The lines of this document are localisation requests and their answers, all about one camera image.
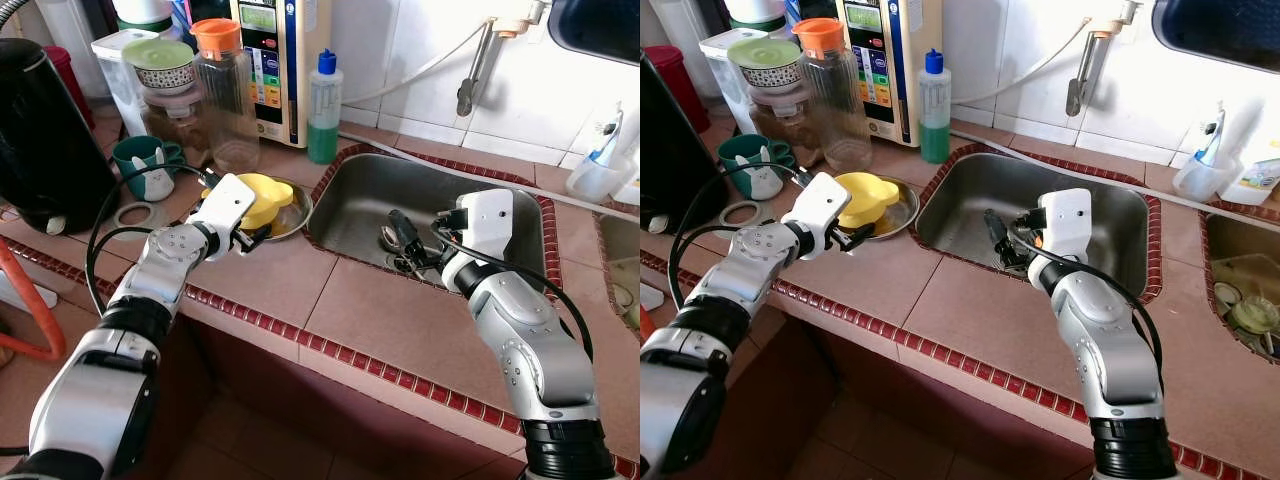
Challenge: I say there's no black kettle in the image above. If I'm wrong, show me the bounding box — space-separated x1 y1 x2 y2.
640 50 713 231
0 38 119 234

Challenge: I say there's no white blue spray bottle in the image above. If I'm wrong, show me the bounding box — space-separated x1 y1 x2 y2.
1195 100 1229 166
590 100 626 171

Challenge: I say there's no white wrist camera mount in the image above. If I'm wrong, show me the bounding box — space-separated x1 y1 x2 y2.
1035 188 1093 263
188 173 257 236
455 188 516 266
790 172 853 259

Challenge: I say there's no clear plastic cup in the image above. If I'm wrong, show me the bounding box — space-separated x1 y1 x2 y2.
1172 150 1226 201
567 150 621 204

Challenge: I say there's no thin white hose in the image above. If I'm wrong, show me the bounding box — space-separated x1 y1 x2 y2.
340 20 496 106
952 20 1096 106

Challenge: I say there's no patterned bowl green lid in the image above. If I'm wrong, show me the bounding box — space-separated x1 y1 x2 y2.
122 38 198 93
727 37 803 93

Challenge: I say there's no steel bowl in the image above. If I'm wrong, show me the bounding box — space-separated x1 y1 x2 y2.
205 175 314 241
815 175 921 241

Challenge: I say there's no brown-filled glass jar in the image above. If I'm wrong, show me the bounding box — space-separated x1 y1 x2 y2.
748 88 816 166
140 88 211 166

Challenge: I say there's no white plastic container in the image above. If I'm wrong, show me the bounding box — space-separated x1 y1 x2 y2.
700 28 761 131
92 30 151 136

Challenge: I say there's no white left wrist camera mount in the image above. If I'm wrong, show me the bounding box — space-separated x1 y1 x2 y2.
790 172 853 259
188 173 257 236

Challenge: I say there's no clear tape ring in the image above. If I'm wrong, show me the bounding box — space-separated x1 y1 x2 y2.
722 200 776 229
113 200 171 231

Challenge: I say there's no white jug green band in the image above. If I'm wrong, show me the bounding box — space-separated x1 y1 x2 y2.
112 0 176 36
722 0 786 31

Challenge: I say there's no clear jar orange lid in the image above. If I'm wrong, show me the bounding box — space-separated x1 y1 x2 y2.
190 18 261 173
795 18 873 173

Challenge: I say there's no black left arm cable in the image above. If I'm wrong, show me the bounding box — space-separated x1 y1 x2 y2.
85 165 216 316
668 160 811 306

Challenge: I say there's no dark blue basin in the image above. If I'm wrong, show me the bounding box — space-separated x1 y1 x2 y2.
1150 0 1280 73
548 0 641 66

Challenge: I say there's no steel sink basin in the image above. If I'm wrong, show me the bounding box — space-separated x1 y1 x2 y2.
595 210 641 331
915 145 1166 301
1200 210 1280 361
305 145 561 291

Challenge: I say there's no green rabbit mug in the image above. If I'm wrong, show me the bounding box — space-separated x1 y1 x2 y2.
110 135 186 201
717 133 796 201

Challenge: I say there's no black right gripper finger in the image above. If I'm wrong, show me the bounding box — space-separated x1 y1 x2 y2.
387 208 421 264
983 208 1015 264

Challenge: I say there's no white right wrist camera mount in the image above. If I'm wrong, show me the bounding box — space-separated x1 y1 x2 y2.
455 188 516 266
1035 188 1093 263

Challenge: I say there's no chrome faucet spout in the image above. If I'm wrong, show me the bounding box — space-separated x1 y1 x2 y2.
1065 22 1104 118
457 22 498 118

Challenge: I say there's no dark red canister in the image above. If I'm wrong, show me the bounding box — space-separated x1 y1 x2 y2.
643 45 713 136
42 45 96 131

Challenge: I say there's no cream water ionizer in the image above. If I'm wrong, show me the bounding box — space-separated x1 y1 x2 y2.
835 0 921 149
228 0 306 149

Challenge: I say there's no orange hose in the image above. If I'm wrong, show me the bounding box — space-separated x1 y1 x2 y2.
0 235 66 361

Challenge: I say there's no green dish soap bottle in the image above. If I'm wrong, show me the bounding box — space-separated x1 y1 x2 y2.
918 48 953 164
307 48 344 164

